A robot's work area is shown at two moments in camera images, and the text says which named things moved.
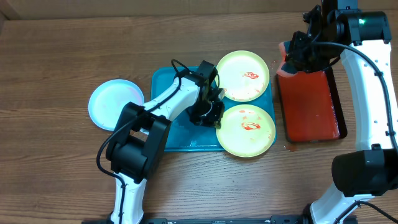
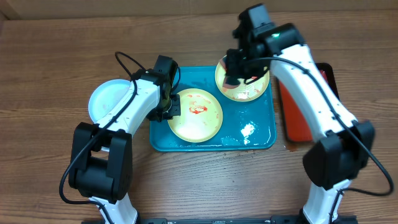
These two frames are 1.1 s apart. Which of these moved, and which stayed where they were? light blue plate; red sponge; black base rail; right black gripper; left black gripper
Moved: red sponge; left black gripper; right black gripper
Stayed: light blue plate; black base rail
